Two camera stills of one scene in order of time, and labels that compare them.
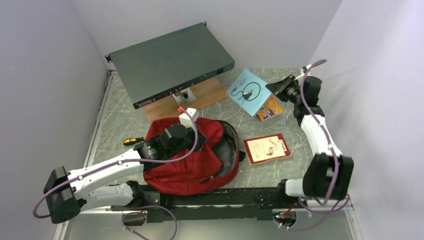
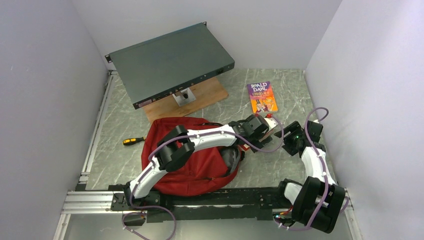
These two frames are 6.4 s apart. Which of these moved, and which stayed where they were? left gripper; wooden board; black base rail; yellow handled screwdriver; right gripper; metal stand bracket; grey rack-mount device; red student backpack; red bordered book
Moved: left gripper; right gripper; red bordered book
Stayed: grey rack-mount device; black base rail; yellow handled screwdriver; metal stand bracket; wooden board; red student backpack
